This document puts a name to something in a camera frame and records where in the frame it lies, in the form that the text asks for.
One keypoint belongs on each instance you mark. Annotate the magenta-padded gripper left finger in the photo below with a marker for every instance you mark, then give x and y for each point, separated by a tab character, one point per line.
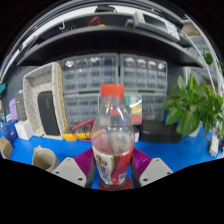
70	168

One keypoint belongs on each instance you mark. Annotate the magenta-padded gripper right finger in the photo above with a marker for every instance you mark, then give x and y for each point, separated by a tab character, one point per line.
155	170

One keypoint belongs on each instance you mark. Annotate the clear red-capped drink bottle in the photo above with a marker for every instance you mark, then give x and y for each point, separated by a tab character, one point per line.
112	143

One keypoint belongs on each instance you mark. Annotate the grey and white ceramic mug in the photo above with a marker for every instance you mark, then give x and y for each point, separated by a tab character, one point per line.
45	159

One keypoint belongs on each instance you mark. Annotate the yellow multimeter with red leads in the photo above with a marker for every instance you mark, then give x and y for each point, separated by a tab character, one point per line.
69	137

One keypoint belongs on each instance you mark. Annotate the flat black box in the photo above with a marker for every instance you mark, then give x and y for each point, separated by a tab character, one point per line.
160	131

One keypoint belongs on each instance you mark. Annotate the black zip case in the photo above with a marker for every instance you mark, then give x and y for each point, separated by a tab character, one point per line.
49	113

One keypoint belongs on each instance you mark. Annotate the grey small-parts drawer cabinet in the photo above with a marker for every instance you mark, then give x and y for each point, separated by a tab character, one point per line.
154	106
90	74
143	73
80	108

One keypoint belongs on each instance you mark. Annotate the white cardboard box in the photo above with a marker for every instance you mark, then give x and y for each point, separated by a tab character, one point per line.
23	130

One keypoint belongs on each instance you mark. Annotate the clear box with colourful parts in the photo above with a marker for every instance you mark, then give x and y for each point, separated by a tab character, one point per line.
136	110

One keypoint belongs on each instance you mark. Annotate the white power adapter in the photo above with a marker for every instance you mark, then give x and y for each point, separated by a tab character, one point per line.
214	145

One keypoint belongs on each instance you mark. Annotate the green potted plant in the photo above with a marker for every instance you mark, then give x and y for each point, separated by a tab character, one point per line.
191	106

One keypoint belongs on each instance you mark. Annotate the dark grey upright box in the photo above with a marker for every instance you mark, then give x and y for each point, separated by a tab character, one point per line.
20	106

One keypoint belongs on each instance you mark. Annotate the beige perforated tray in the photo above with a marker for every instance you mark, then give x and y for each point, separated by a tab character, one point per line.
31	78

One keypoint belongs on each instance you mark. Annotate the teal flat panel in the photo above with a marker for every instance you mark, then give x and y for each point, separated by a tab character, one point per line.
2	88

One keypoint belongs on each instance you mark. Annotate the dark shelf unit with equipment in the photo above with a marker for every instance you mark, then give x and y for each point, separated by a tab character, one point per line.
106	41

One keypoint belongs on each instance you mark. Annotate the white metal shelf rack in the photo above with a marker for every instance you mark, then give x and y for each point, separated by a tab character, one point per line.
206	43

